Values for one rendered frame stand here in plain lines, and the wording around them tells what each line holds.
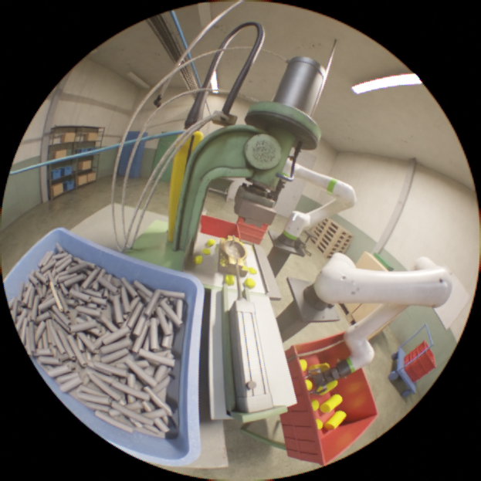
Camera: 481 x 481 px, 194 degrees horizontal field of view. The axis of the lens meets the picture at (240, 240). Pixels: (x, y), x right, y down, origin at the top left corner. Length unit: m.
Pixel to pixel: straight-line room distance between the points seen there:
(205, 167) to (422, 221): 4.78
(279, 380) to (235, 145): 0.55
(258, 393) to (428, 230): 4.68
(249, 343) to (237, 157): 0.41
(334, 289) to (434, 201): 4.71
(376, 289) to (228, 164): 0.53
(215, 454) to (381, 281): 0.56
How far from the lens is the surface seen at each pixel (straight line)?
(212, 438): 0.37
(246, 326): 0.28
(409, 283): 0.50
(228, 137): 0.39
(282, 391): 0.35
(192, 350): 0.26
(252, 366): 0.25
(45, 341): 0.43
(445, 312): 4.61
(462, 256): 4.72
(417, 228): 4.74
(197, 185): 0.40
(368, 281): 0.46
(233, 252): 0.52
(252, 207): 0.34
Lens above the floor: 1.30
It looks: 27 degrees down
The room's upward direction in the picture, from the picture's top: 22 degrees clockwise
